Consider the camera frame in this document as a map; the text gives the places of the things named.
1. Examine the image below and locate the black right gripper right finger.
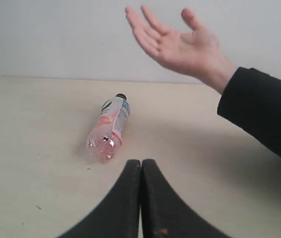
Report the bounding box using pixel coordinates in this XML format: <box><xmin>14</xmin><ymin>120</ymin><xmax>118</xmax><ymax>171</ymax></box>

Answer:
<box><xmin>140</xmin><ymin>159</ymin><xmax>228</xmax><ymax>238</ymax></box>

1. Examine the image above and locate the open bare human hand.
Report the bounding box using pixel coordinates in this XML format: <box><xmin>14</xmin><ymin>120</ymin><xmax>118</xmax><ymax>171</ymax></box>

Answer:
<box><xmin>125</xmin><ymin>5</ymin><xmax>237</xmax><ymax>94</ymax></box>

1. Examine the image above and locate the pink peach drink bottle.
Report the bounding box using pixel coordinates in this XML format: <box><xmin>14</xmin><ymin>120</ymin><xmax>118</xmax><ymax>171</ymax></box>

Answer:
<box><xmin>86</xmin><ymin>93</ymin><xmax>130</xmax><ymax>162</ymax></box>

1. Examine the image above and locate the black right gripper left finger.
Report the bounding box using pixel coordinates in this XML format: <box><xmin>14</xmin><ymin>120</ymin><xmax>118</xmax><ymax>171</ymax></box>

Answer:
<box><xmin>60</xmin><ymin>160</ymin><xmax>141</xmax><ymax>238</ymax></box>

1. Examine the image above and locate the black sleeved forearm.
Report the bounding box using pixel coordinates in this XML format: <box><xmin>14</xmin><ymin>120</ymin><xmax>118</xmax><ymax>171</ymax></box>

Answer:
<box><xmin>217</xmin><ymin>67</ymin><xmax>281</xmax><ymax>157</ymax></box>

